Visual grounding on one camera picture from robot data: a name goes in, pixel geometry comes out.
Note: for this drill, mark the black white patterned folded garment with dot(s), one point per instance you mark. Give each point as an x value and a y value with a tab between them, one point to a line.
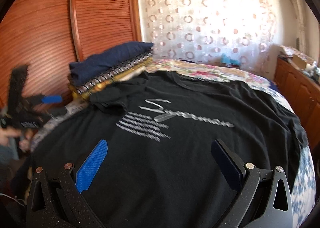
113	74

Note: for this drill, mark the blue floral bedspread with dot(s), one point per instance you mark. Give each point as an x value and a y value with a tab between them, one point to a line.
297	167

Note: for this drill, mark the cardboard box on cabinet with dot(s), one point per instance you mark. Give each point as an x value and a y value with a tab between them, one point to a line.
301	63

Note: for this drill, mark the black printed t-shirt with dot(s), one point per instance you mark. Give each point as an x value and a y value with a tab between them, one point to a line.
180	142

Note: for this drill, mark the navy folded garment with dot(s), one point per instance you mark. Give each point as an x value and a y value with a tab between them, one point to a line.
95	64

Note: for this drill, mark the yellow folded garment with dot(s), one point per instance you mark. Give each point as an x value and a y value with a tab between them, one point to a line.
129	76

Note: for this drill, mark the wooden sideboard cabinet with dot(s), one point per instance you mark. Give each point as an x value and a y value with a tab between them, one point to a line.
302	93

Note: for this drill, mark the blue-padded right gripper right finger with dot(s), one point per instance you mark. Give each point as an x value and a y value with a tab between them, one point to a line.
230	164

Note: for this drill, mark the wooden wardrobe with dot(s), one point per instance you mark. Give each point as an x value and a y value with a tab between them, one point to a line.
50	34

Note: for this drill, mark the pink rose floral quilt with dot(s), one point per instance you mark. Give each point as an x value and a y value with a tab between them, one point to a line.
210	72

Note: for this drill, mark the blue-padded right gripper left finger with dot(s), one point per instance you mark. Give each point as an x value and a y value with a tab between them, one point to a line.
89	168

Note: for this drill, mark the light blue box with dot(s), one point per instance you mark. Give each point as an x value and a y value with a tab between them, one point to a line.
227	61

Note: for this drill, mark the white circle-patterned curtain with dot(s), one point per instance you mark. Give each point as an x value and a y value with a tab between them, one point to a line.
205	31

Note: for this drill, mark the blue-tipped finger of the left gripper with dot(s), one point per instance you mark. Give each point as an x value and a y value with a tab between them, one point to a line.
46	99

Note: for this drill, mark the person's left hand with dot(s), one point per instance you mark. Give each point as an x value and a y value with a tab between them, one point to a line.
25	137

